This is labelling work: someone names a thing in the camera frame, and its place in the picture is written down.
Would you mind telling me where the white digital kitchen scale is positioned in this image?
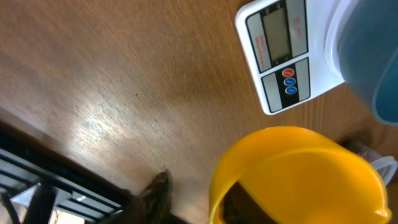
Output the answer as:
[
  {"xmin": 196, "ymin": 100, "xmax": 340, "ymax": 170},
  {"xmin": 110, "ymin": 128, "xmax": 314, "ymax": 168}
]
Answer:
[{"xmin": 235, "ymin": 0, "xmax": 357, "ymax": 115}]

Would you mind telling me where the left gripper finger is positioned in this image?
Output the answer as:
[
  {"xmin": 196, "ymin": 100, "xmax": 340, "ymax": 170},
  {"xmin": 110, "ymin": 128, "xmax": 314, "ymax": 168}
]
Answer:
[{"xmin": 101, "ymin": 169, "xmax": 173, "ymax": 224}]

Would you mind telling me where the blue plastic bowl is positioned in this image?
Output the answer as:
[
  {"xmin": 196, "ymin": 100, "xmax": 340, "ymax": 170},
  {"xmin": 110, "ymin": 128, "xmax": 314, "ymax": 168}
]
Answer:
[{"xmin": 338, "ymin": 0, "xmax": 397, "ymax": 126}]

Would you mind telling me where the yellow plastic measuring scoop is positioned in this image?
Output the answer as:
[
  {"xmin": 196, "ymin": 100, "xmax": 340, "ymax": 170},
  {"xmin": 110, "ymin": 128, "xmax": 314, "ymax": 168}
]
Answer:
[{"xmin": 208, "ymin": 126, "xmax": 392, "ymax": 223}]

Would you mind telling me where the clear plastic container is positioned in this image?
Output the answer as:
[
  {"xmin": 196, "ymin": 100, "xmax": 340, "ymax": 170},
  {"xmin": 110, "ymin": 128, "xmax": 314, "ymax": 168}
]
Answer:
[{"xmin": 341, "ymin": 140, "xmax": 397, "ymax": 185}]

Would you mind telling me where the black metal table frame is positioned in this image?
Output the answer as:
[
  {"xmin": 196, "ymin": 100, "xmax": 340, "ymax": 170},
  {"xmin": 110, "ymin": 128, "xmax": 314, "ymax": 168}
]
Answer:
[{"xmin": 1, "ymin": 123, "xmax": 184, "ymax": 223}]

